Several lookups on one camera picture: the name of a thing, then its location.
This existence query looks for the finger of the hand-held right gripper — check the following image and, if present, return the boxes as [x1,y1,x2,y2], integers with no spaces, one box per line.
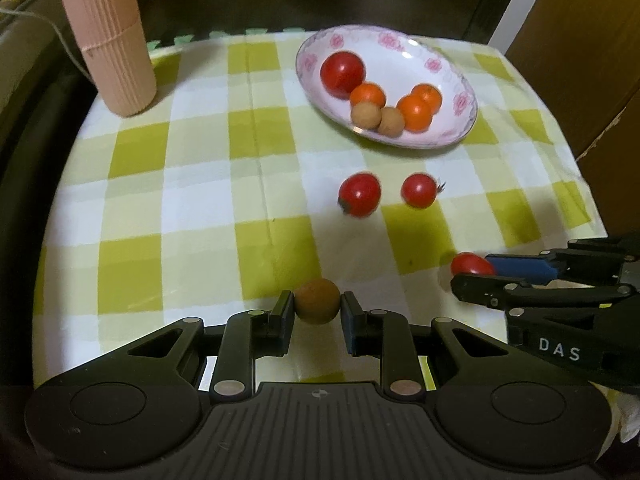
[450,273,637,312]
[485,234,640,286]

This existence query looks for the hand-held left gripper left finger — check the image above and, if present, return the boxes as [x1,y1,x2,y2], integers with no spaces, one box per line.
[117,290,296,404]

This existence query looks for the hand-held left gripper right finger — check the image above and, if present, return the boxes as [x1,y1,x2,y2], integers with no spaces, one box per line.
[340,292,517,401]

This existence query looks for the brown longan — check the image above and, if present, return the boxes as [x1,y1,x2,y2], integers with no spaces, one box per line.
[377,107,404,137]
[351,101,381,131]
[293,278,342,325]

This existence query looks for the oval red cherry tomato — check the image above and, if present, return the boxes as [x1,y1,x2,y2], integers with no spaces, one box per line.
[450,252,496,277]

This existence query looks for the small orange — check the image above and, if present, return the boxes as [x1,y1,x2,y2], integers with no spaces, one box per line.
[396,95,433,132]
[349,83,387,110]
[410,84,443,113]

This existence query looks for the white floral plate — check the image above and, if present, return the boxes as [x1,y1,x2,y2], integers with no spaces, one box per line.
[295,25,478,150]

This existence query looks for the large red tomato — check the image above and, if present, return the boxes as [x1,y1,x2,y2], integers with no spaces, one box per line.
[320,51,367,99]

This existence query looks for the red cherry tomato with stem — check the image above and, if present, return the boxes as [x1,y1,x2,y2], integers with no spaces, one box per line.
[401,173,447,208]

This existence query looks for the round red cherry tomato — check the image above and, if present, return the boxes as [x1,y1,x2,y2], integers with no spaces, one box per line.
[337,172,382,218]

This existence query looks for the green checkered tablecloth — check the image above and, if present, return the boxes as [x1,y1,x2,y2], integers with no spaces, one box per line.
[32,30,640,441]

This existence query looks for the pink ribbed cup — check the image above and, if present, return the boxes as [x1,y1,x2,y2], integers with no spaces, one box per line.
[54,0,158,118]

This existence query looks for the grey cushion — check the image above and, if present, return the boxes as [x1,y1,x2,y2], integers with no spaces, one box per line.
[0,0,71,111]

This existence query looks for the thin grey cable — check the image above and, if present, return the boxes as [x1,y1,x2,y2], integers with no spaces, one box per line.
[0,7,96,83]

